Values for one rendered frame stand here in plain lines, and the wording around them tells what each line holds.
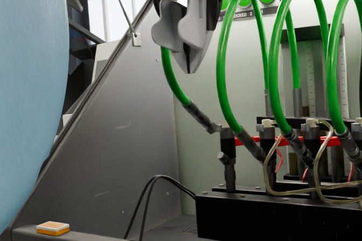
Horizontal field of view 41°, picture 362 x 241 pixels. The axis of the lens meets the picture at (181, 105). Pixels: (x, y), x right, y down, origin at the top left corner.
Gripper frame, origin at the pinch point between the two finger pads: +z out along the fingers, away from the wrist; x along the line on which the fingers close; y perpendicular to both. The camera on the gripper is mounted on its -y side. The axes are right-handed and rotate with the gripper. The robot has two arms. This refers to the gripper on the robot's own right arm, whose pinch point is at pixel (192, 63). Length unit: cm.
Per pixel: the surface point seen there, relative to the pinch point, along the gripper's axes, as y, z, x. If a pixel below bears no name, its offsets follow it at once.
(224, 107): -13.8, 6.6, -3.6
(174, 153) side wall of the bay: -56, 21, -43
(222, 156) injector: -25.7, 16.1, -11.3
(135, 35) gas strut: -42, -10, -42
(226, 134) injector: -27.8, 12.5, -11.3
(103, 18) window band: -473, -95, -442
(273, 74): -13.6, 2.1, 4.5
